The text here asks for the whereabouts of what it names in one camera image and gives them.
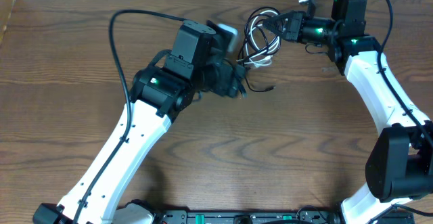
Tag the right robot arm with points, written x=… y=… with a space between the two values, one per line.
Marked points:
x=399 y=168

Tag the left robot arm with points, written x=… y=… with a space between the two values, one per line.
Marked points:
x=160 y=91

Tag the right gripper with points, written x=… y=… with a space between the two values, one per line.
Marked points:
x=294 y=26

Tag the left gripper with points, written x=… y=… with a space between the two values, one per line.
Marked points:
x=233 y=82

